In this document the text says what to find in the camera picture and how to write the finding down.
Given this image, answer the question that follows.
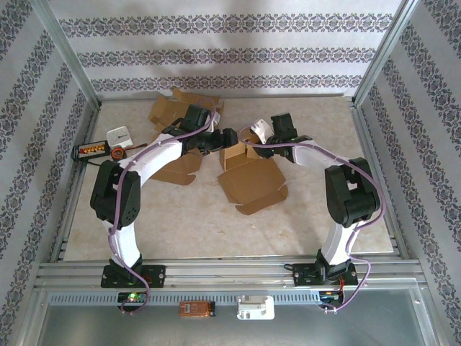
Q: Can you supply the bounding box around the perforated metal cable tray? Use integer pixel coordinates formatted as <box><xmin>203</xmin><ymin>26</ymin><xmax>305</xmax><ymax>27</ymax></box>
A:
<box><xmin>48</xmin><ymin>290</ymin><xmax>323</xmax><ymax>306</ymax></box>

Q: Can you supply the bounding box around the aluminium back rail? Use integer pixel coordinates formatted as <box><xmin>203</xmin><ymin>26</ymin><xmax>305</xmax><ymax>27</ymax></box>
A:
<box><xmin>99</xmin><ymin>93</ymin><xmax>356</xmax><ymax>101</ymax></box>

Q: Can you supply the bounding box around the aluminium side rail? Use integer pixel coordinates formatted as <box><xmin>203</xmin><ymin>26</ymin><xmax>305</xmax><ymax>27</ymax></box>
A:
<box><xmin>351</xmin><ymin>100</ymin><xmax>411</xmax><ymax>260</ymax></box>
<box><xmin>50</xmin><ymin>102</ymin><xmax>104</xmax><ymax>262</ymax></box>

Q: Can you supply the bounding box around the brown cardboard box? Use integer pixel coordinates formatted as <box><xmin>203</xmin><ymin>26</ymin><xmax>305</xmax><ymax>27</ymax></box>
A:
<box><xmin>148</xmin><ymin>86</ymin><xmax>225</xmax><ymax>187</ymax></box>
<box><xmin>217</xmin><ymin>131</ymin><xmax>290</xmax><ymax>217</ymax></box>

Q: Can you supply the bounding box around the black device with orange lights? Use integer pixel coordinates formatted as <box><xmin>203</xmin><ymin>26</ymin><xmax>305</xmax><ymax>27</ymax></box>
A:
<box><xmin>71</xmin><ymin>143</ymin><xmax>110</xmax><ymax>163</ymax></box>

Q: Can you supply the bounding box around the small white clock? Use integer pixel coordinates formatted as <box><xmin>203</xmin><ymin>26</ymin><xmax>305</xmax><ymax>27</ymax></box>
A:
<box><xmin>106</xmin><ymin>125</ymin><xmax>133</xmax><ymax>148</ymax></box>

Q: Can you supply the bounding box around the grey metal panel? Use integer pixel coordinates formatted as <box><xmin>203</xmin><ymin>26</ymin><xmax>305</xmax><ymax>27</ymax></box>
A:
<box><xmin>21</xmin><ymin>288</ymin><xmax>444</xmax><ymax>346</ymax></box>

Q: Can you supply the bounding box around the small circuit board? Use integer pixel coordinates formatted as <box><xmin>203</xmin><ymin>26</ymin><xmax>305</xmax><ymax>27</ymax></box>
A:
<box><xmin>117</xmin><ymin>291</ymin><xmax>148</xmax><ymax>304</ymax></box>
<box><xmin>318</xmin><ymin>290</ymin><xmax>346</xmax><ymax>303</ymax></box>

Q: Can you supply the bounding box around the white plastic holder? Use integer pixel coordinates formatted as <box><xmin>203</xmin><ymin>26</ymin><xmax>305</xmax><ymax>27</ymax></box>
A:
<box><xmin>236</xmin><ymin>294</ymin><xmax>275</xmax><ymax>321</ymax></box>

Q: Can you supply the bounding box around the aluminium front rail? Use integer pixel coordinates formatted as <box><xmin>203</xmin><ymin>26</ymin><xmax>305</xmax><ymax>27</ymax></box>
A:
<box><xmin>34</xmin><ymin>254</ymin><xmax>428</xmax><ymax>289</ymax></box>

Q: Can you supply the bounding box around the orange electronic module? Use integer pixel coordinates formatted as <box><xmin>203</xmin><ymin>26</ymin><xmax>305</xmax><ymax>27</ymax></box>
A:
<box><xmin>179</xmin><ymin>301</ymin><xmax>216</xmax><ymax>319</ymax></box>

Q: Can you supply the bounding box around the purple cable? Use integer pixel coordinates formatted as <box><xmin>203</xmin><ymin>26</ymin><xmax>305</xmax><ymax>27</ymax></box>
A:
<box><xmin>107</xmin><ymin>97</ymin><xmax>221</xmax><ymax>317</ymax></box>
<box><xmin>240</xmin><ymin>124</ymin><xmax>388</xmax><ymax>314</ymax></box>

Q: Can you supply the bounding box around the aluminium frame post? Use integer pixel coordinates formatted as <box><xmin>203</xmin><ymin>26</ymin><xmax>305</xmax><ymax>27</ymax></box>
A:
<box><xmin>30</xmin><ymin>0</ymin><xmax>102</xmax><ymax>109</ymax></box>
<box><xmin>354</xmin><ymin>0</ymin><xmax>423</xmax><ymax>106</ymax></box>

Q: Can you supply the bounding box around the red black wire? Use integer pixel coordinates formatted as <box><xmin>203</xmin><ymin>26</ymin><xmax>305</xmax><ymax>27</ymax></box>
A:
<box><xmin>86</xmin><ymin>143</ymin><xmax>148</xmax><ymax>169</ymax></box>

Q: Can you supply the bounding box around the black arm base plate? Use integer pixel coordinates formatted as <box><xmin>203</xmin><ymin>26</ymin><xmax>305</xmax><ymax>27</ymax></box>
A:
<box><xmin>292</xmin><ymin>262</ymin><xmax>359</xmax><ymax>288</ymax></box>
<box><xmin>100</xmin><ymin>265</ymin><xmax>167</xmax><ymax>289</ymax></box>

